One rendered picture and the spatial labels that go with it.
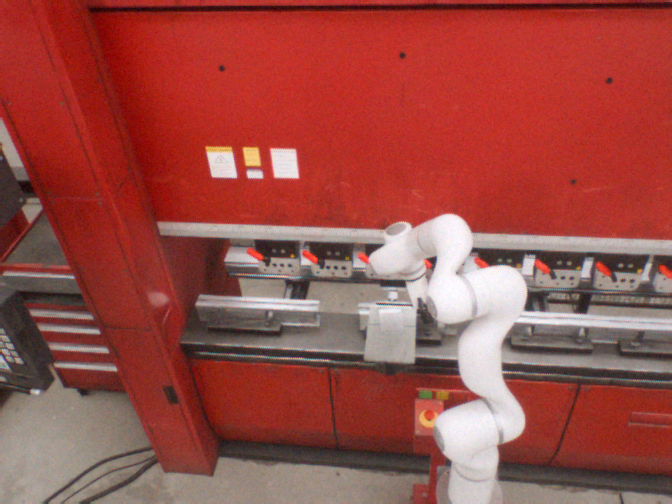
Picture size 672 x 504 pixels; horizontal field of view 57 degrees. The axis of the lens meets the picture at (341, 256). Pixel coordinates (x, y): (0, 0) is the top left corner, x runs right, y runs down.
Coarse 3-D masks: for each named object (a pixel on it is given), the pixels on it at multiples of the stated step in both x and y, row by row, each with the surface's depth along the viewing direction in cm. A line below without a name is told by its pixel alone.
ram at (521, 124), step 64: (128, 64) 180; (192, 64) 178; (256, 64) 176; (320, 64) 173; (384, 64) 171; (448, 64) 169; (512, 64) 167; (576, 64) 164; (640, 64) 162; (128, 128) 195; (192, 128) 192; (256, 128) 189; (320, 128) 187; (384, 128) 184; (448, 128) 182; (512, 128) 179; (576, 128) 177; (640, 128) 174; (192, 192) 209; (256, 192) 206; (320, 192) 203; (384, 192) 200; (448, 192) 196; (512, 192) 194; (576, 192) 191; (640, 192) 188
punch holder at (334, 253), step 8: (312, 248) 219; (320, 248) 219; (328, 248) 218; (336, 248) 218; (344, 248) 218; (352, 248) 222; (320, 256) 221; (328, 256) 221; (336, 256) 220; (344, 256) 220; (352, 256) 227; (312, 264) 224; (328, 264) 223; (336, 264) 222; (344, 264) 222; (352, 264) 228; (312, 272) 226; (320, 272) 226; (328, 272) 225; (336, 272) 225; (344, 272) 224
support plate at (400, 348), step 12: (372, 312) 236; (408, 312) 235; (408, 324) 231; (372, 336) 227; (384, 336) 227; (396, 336) 226; (408, 336) 226; (372, 348) 223; (384, 348) 222; (396, 348) 222; (408, 348) 222; (372, 360) 219; (384, 360) 218; (396, 360) 218; (408, 360) 218
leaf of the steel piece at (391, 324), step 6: (384, 318) 233; (390, 318) 233; (396, 318) 233; (384, 324) 231; (390, 324) 231; (396, 324) 231; (402, 324) 231; (384, 330) 229; (390, 330) 229; (396, 330) 226; (402, 330) 226
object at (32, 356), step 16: (0, 288) 172; (0, 304) 163; (16, 304) 172; (0, 320) 165; (16, 320) 169; (32, 320) 179; (0, 336) 170; (16, 336) 169; (32, 336) 180; (0, 352) 176; (16, 352) 173; (32, 352) 176; (48, 352) 188; (0, 368) 183; (16, 368) 180; (32, 368) 178; (48, 368) 184; (16, 384) 186; (32, 384) 184; (48, 384) 185
